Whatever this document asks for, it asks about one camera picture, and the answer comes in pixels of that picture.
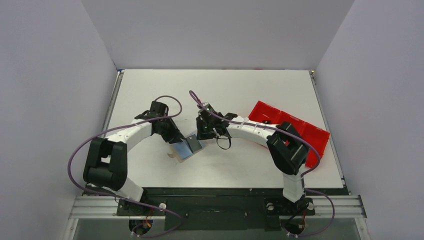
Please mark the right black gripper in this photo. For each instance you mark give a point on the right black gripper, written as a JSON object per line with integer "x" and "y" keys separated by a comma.
{"x": 205, "y": 131}

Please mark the black credit card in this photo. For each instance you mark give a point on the black credit card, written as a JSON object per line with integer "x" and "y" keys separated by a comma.
{"x": 193, "y": 143}

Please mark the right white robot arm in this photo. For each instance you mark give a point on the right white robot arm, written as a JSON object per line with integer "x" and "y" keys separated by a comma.
{"x": 287, "y": 149}

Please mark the red plastic bin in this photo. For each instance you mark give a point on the red plastic bin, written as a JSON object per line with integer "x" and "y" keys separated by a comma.
{"x": 312, "y": 134}

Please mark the aluminium frame rail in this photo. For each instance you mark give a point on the aluminium frame rail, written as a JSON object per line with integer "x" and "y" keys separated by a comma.
{"x": 224, "y": 163}

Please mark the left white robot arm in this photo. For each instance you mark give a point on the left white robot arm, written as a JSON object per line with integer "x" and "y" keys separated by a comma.
{"x": 107, "y": 159}

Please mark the beige leather card holder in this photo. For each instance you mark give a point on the beige leather card holder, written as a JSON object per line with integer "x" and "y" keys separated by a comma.
{"x": 181, "y": 152}

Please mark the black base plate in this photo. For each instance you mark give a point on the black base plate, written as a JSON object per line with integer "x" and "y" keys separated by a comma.
{"x": 213, "y": 209}

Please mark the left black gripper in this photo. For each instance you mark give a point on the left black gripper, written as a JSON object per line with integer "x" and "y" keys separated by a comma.
{"x": 175, "y": 135}

